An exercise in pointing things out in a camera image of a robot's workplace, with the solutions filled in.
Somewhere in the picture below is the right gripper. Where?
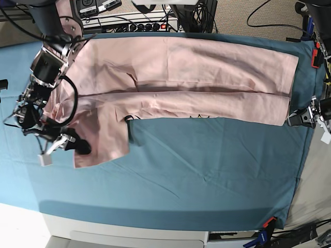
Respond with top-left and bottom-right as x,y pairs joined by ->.
13,85 -> 92,155

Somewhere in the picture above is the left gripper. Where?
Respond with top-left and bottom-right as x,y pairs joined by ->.
287,96 -> 330,134

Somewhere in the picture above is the pink T-shirt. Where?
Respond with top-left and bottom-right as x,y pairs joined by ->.
42,36 -> 299,169

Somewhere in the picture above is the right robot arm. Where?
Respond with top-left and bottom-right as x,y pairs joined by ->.
1,1 -> 91,156

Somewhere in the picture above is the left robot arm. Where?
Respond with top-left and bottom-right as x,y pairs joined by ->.
287,1 -> 330,136

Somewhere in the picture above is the orange black clamp top right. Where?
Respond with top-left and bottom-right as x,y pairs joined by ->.
311,41 -> 328,69

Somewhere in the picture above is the teal table cloth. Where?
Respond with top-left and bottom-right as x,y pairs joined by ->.
1,33 -> 325,231

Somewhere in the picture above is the blue clamp bottom right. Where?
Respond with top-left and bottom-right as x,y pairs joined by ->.
243,216 -> 278,248

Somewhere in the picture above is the black power strip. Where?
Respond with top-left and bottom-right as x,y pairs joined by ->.
102,22 -> 177,33

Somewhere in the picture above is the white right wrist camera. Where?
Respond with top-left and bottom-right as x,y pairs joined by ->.
38,153 -> 53,167

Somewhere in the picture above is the blue handled clamp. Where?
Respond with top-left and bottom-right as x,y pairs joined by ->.
295,2 -> 315,42

